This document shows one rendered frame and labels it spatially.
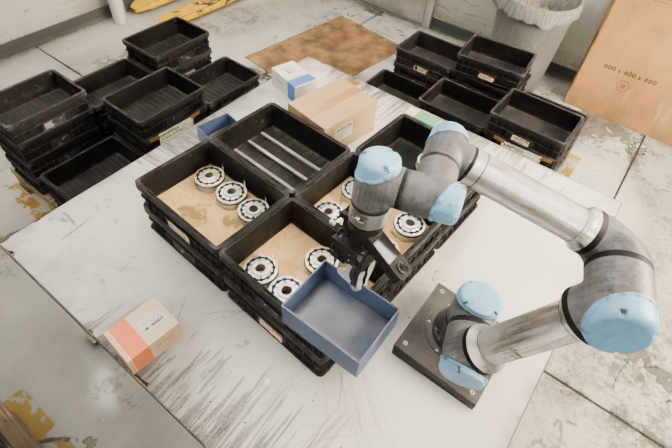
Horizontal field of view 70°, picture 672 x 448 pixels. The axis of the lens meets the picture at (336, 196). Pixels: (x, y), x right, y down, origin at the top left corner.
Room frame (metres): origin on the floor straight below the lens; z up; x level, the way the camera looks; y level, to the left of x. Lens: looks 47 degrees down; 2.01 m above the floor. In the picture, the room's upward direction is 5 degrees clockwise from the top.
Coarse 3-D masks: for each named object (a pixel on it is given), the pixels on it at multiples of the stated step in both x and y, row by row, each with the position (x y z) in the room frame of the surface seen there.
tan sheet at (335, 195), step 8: (336, 192) 1.13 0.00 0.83; (320, 200) 1.09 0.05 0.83; (328, 200) 1.09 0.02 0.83; (336, 200) 1.10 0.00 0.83; (344, 208) 1.06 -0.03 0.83; (392, 208) 1.08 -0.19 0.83; (392, 216) 1.05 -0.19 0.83; (392, 224) 1.01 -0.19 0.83; (392, 232) 0.98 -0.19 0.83; (400, 240) 0.95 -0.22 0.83; (400, 248) 0.92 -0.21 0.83
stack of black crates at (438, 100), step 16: (448, 80) 2.45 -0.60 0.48; (432, 96) 2.38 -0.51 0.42; (448, 96) 2.44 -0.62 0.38; (464, 96) 2.39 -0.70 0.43; (480, 96) 2.34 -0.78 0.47; (432, 112) 2.19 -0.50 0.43; (448, 112) 2.14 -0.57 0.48; (464, 112) 2.30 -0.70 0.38; (480, 112) 2.31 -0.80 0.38; (464, 128) 2.08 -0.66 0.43; (480, 128) 2.03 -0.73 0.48
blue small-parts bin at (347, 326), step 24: (312, 288) 0.59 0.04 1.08; (336, 288) 0.60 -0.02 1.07; (288, 312) 0.50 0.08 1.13; (312, 312) 0.53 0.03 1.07; (336, 312) 0.54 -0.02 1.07; (360, 312) 0.54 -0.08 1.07; (384, 312) 0.54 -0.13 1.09; (312, 336) 0.46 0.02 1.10; (336, 336) 0.48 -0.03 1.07; (360, 336) 0.49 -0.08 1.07; (384, 336) 0.48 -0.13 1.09; (336, 360) 0.43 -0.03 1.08; (360, 360) 0.40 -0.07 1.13
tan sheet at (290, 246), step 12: (288, 228) 0.96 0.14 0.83; (276, 240) 0.91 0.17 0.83; (288, 240) 0.91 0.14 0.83; (300, 240) 0.91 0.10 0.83; (312, 240) 0.92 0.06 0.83; (264, 252) 0.86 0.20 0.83; (276, 252) 0.86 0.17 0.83; (288, 252) 0.86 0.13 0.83; (300, 252) 0.87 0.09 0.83; (240, 264) 0.81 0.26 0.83; (288, 264) 0.82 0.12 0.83; (300, 264) 0.82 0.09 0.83; (300, 276) 0.78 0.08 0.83
